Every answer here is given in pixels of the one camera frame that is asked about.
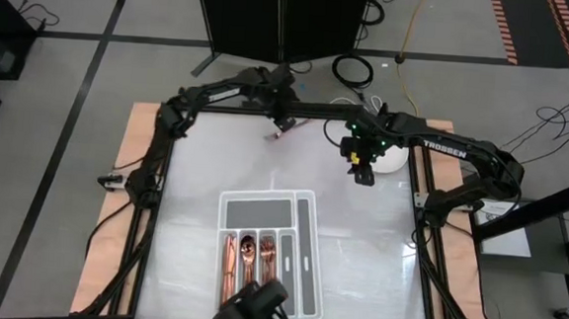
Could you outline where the red and black cable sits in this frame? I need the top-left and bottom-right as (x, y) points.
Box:
(16, 0), (62, 34)

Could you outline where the white paper sheet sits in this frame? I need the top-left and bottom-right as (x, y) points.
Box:
(470, 198), (536, 260)

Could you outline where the black floor cable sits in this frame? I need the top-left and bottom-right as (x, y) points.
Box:
(499, 93), (569, 171)

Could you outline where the white cable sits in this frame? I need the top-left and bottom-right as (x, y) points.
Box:
(329, 92), (385, 116)

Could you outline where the black room divider panel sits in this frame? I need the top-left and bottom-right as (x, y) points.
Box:
(188, 0), (373, 89)

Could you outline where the black aluminium table frame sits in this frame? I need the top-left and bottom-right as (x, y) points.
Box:
(69, 80), (510, 319)

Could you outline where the coiled black cable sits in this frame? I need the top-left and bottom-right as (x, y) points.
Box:
(331, 51), (376, 91)

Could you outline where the black looped cable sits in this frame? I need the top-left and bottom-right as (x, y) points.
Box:
(359, 0), (400, 29)

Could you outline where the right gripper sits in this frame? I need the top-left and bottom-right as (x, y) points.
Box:
(337, 108), (400, 189)

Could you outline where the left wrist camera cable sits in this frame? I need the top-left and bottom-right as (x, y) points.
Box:
(287, 59), (314, 76)

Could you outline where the white cutlery organizer tray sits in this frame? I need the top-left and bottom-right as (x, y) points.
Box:
(211, 184), (332, 319)

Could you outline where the white table cover sheet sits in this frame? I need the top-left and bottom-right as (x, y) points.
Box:
(134, 107), (442, 319)

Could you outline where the yellow extension cable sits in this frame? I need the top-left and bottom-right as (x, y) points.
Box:
(393, 0), (429, 118)

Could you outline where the white round plate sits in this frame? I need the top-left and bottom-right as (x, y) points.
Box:
(369, 145), (411, 177)

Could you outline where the black metal stand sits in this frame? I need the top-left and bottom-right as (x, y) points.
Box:
(466, 69), (569, 319)

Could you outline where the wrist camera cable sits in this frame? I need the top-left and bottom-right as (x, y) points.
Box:
(321, 118), (351, 150)
(287, 59), (314, 76)

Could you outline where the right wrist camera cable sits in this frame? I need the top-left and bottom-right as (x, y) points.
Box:
(321, 118), (351, 150)

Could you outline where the black arm base cable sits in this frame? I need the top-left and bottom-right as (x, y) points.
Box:
(83, 199), (133, 263)

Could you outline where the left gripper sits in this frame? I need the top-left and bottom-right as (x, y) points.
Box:
(249, 60), (305, 134)

